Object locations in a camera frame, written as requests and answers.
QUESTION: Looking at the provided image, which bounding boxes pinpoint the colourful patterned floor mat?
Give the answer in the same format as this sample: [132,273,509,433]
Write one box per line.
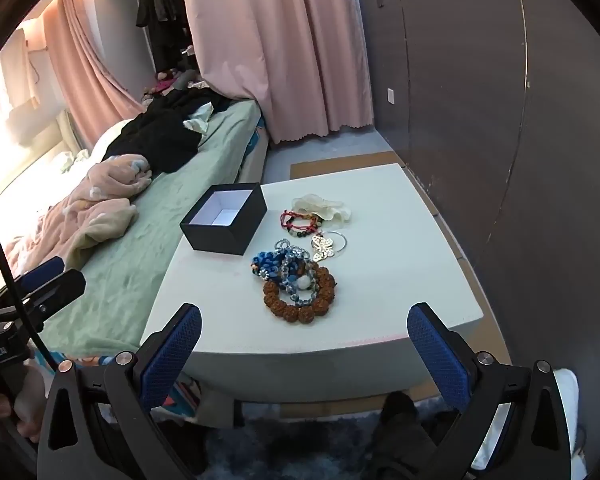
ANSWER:
[160,377,203,418]

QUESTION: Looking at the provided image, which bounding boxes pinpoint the brown seed bead bracelet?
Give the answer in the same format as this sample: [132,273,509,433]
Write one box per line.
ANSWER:
[262,266,337,324]

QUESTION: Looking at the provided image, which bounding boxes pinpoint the wide pink curtain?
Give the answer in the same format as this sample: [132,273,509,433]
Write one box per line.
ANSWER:
[179,0,376,145]

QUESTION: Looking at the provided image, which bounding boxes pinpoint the person's left hand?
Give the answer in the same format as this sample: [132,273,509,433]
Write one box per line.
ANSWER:
[0,357,48,443]

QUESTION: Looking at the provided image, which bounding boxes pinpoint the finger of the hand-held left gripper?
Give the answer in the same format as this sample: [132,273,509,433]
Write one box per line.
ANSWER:
[17,256,66,293]
[0,269,87,332]

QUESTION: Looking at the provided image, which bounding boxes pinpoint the grey bead bracelet white bead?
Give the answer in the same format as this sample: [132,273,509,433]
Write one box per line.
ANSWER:
[275,267,327,309]

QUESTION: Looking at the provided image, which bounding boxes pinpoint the white organza pouch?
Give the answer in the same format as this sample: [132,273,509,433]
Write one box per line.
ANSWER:
[292,193,355,223]

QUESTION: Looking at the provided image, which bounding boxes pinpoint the gold butterfly pendant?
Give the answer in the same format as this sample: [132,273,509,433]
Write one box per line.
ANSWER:
[311,234,337,262]

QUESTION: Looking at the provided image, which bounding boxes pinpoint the dark mixed bead bracelet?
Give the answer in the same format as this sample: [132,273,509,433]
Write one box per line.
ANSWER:
[286,212,326,238]

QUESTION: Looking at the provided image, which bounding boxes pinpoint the black cardboard box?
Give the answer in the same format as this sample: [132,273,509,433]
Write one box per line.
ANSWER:
[180,183,268,257]

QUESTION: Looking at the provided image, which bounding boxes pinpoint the hanging dark clothes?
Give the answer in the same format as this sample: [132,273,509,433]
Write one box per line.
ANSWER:
[136,0,188,73]

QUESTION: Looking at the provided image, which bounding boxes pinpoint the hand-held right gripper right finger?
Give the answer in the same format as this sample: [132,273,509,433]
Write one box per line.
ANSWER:
[406,302,573,480]

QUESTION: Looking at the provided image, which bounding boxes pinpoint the person's dark trousers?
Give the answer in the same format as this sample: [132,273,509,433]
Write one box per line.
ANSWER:
[367,391,431,480]

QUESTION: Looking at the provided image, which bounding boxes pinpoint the dark brown wardrobe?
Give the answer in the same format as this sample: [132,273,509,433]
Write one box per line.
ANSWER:
[356,0,600,411]

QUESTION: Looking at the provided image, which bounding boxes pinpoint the thin silver hoop bangle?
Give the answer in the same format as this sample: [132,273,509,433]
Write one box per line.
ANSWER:
[321,230,348,252]

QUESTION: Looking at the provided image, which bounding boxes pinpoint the flat brown cardboard sheet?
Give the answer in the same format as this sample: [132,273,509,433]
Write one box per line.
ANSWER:
[280,151,501,418]

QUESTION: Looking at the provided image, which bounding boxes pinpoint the bed with green sheet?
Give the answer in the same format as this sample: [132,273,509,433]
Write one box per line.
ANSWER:
[0,95,273,366]

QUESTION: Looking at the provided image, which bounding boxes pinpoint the white crumpled cloth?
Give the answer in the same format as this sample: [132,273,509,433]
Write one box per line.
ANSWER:
[182,102,216,133]

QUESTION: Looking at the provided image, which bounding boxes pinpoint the narrow pink curtain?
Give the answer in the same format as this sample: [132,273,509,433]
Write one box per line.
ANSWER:
[42,0,148,153]

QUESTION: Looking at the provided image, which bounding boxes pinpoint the red cord bracelet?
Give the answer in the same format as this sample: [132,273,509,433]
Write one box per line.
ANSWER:
[280,209,323,231]

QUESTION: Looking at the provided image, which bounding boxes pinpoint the pink fleece blanket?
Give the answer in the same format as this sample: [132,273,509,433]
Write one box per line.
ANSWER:
[2,154,153,273]

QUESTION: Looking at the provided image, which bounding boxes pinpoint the grey shaggy rug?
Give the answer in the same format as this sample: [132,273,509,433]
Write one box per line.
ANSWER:
[200,400,481,480]

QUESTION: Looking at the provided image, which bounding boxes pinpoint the white hanging cloth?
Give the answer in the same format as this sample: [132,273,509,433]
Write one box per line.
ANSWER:
[0,35,41,126]

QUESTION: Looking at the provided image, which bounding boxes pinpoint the blue bead bracelet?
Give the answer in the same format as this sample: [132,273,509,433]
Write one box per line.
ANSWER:
[251,249,301,281]

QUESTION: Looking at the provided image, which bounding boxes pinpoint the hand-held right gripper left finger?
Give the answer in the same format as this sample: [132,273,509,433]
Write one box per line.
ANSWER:
[37,303,203,480]

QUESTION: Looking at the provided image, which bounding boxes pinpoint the black clothes pile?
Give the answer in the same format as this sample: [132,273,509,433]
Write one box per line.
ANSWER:
[101,91,233,173]

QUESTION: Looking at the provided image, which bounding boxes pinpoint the silver ball chain necklace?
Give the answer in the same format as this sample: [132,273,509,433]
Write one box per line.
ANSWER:
[272,238,313,273]

